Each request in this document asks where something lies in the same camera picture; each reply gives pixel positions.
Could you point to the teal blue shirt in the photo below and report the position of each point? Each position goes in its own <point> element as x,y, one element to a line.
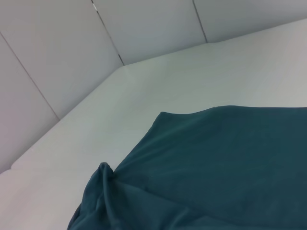
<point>216,167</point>

